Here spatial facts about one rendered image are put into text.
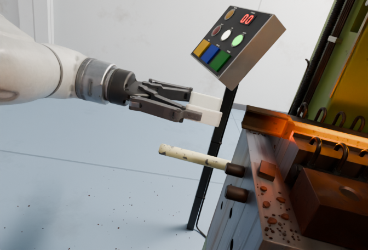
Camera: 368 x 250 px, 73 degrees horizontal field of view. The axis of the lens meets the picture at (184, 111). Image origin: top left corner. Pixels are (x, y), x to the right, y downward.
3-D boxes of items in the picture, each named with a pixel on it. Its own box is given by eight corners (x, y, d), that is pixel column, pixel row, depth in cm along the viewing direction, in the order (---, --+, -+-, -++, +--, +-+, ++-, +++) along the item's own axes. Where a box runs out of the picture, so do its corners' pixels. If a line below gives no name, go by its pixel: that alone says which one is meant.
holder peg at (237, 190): (224, 201, 48) (227, 190, 47) (224, 191, 50) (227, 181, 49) (244, 206, 48) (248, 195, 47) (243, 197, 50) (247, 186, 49)
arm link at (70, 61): (93, 101, 58) (61, 107, 45) (32, 85, 59) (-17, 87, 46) (102, 55, 57) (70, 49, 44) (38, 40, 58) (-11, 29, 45)
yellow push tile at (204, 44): (198, 56, 105) (209, 42, 104) (192, 52, 112) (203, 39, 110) (200, 58, 106) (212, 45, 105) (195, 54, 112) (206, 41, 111)
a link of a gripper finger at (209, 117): (187, 103, 47) (186, 104, 47) (222, 112, 47) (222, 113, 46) (183, 117, 49) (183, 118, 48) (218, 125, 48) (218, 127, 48)
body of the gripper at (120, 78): (119, 95, 57) (157, 104, 57) (102, 108, 50) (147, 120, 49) (122, 63, 54) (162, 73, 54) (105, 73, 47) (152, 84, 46)
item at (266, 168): (259, 164, 51) (261, 159, 51) (274, 169, 50) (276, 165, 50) (257, 176, 47) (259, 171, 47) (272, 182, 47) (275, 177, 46)
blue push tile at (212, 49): (206, 63, 97) (219, 48, 95) (200, 58, 103) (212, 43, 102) (209, 65, 98) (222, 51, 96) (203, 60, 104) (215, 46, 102)
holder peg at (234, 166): (224, 176, 55) (227, 166, 54) (224, 169, 57) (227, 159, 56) (241, 181, 55) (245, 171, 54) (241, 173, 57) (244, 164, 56)
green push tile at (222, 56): (216, 71, 88) (230, 54, 87) (208, 65, 95) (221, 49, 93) (219, 74, 89) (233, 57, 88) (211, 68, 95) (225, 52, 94)
